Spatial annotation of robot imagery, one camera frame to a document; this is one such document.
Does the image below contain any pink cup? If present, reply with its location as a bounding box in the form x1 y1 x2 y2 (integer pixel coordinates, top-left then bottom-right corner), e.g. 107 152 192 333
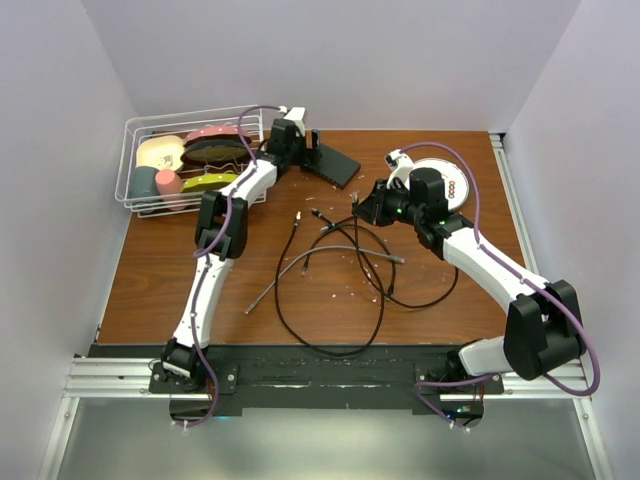
155 169 185 211

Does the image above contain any yellow green dotted plate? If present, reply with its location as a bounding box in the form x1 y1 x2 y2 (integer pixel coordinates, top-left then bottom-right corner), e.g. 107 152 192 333
181 173 238 194

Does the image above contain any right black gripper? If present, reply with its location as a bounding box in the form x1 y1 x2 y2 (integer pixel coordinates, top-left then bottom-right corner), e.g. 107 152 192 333
353 178 423 227

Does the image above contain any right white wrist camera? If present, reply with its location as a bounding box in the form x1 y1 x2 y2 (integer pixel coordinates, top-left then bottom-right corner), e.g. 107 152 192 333
385 149 414 183

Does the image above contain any white round printed plate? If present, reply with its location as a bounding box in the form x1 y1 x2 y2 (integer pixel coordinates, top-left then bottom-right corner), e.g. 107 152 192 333
414 157 470 212

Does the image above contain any aluminium frame rail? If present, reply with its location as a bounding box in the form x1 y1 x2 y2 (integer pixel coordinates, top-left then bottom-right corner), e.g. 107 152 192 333
37 134 614 480

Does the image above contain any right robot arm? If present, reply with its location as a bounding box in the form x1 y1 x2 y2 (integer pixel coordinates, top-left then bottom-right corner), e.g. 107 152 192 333
352 168 587 393

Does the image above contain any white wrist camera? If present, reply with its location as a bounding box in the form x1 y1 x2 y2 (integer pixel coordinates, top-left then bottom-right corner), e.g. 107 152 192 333
279 106 306 136
385 149 414 183

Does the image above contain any beige square plate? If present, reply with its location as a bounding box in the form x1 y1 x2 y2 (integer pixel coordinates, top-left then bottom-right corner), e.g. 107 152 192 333
136 135 184 172

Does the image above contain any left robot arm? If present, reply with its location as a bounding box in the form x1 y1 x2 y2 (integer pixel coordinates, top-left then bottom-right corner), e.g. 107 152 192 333
154 113 306 392

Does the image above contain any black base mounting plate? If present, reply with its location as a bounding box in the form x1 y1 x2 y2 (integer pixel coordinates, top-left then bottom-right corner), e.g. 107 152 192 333
149 345 504 420

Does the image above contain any dark grey cup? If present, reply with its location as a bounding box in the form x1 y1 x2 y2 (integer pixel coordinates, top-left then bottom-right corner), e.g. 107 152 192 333
129 166 159 199

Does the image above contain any grey ethernet cable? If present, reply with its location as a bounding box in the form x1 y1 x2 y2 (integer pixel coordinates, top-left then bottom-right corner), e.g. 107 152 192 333
243 245 405 316

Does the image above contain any red dotted plate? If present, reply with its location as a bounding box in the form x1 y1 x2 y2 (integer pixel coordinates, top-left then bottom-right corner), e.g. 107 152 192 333
183 125 252 147

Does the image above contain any white wire dish rack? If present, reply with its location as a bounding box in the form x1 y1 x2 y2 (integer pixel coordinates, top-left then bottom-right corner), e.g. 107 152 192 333
115 106 264 218

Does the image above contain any long black ethernet cable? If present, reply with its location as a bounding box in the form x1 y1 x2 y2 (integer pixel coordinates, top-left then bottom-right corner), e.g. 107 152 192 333
273 212 386 357

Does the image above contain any black network switch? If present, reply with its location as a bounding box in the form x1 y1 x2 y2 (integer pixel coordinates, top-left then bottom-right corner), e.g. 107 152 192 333
300 143 361 189

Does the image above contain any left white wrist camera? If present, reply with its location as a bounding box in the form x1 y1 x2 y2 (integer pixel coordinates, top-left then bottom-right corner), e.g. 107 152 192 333
279 106 306 136

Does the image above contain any dark brown round plate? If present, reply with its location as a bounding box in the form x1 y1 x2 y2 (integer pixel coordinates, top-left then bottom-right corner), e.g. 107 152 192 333
181 140 250 166

